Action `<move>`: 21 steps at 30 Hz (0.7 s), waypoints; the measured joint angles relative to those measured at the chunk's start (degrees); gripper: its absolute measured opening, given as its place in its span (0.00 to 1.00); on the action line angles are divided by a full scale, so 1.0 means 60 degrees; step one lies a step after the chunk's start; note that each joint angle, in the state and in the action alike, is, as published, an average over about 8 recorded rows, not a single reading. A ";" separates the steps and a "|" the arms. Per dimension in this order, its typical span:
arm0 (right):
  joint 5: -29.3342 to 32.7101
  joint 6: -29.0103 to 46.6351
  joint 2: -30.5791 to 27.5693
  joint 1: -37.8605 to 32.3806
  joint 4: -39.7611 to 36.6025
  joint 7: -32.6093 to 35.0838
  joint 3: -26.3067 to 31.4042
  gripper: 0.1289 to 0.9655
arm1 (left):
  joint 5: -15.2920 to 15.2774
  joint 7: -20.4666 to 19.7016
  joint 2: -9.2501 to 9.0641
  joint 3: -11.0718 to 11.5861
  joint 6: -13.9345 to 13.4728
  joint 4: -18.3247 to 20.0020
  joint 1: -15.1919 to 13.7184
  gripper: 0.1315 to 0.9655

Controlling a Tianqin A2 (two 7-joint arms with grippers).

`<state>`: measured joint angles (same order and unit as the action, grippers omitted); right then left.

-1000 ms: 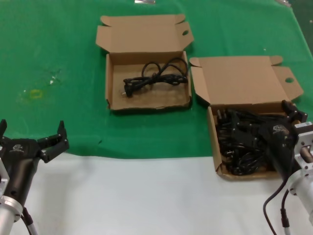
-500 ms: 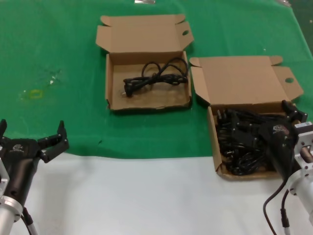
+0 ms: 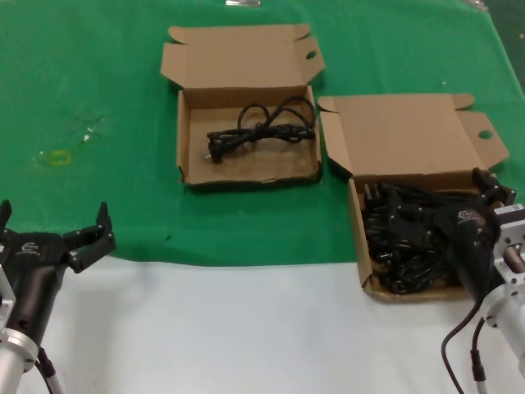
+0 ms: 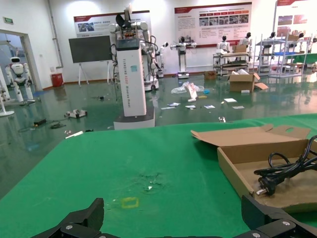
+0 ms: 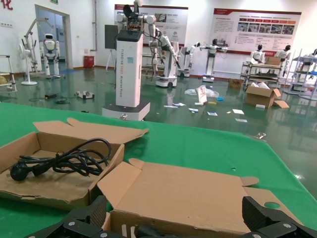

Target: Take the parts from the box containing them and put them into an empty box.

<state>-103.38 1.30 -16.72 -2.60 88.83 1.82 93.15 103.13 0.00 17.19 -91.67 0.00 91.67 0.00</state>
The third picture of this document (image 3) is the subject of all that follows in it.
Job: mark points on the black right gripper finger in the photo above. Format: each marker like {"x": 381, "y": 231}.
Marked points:
{"x": 496, "y": 192}
{"x": 412, "y": 225}

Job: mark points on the cardboard box with intact rim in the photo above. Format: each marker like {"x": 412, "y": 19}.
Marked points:
{"x": 402, "y": 131}

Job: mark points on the green table cloth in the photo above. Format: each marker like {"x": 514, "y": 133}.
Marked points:
{"x": 82, "y": 61}

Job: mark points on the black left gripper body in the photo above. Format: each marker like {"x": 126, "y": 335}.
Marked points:
{"x": 37, "y": 262}

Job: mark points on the silver metal object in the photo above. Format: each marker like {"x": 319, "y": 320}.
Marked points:
{"x": 242, "y": 2}

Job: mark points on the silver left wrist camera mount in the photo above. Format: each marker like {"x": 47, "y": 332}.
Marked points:
{"x": 5, "y": 295}

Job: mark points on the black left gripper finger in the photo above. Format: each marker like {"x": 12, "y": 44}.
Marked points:
{"x": 92, "y": 246}
{"x": 5, "y": 217}

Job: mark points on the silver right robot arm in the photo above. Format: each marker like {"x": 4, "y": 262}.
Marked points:
{"x": 508, "y": 324}

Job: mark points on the cardboard box with torn rim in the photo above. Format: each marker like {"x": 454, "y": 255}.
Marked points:
{"x": 246, "y": 172}

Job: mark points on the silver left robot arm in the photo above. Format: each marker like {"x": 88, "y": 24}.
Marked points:
{"x": 16, "y": 357}

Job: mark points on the clear plastic bag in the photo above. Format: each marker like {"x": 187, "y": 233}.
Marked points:
{"x": 477, "y": 3}

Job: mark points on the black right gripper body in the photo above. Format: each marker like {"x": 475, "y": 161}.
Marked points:
{"x": 469, "y": 238}

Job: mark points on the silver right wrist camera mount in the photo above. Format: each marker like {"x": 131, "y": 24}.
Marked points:
{"x": 510, "y": 246}

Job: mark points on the white paper scrap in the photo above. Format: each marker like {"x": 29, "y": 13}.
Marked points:
{"x": 86, "y": 137}

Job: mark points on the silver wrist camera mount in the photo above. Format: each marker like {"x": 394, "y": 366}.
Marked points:
{"x": 510, "y": 246}
{"x": 5, "y": 295}

